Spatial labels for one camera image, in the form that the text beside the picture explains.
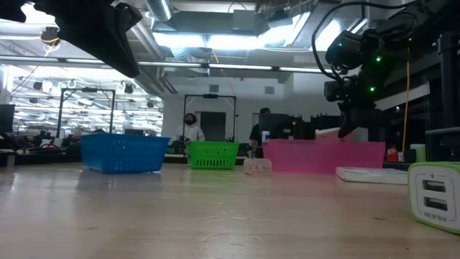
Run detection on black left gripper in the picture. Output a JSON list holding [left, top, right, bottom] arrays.
[[0, 0, 144, 78]]

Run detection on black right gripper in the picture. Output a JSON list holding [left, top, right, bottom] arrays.
[[337, 71, 391, 140]]

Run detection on white labelled box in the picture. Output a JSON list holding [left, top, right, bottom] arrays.
[[336, 166, 409, 186]]

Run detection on small pink charger block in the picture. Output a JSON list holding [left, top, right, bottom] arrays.
[[243, 158, 273, 176]]

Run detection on green white USB charger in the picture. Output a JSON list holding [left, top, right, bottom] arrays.
[[408, 161, 460, 235]]

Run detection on red translucent plastic bin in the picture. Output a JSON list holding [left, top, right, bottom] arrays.
[[262, 139, 386, 176]]

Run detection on black computer monitor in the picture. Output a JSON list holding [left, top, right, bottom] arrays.
[[258, 113, 294, 140]]

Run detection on pale green cup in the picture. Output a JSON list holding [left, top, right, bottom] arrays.
[[410, 143, 427, 163]]

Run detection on person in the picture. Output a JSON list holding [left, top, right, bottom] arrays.
[[249, 106, 271, 159], [174, 112, 206, 143]]

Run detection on blue plastic basket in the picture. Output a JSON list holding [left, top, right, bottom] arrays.
[[79, 132, 170, 175]]

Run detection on green plastic basket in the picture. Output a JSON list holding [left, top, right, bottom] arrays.
[[185, 140, 240, 171]]

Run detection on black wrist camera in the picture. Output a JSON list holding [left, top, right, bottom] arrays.
[[323, 79, 351, 102]]

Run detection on black background gantry frame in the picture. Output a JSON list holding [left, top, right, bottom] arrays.
[[56, 87, 116, 140], [182, 94, 237, 143]]

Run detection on black aluminium table frame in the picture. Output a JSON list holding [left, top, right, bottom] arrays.
[[425, 31, 460, 163]]

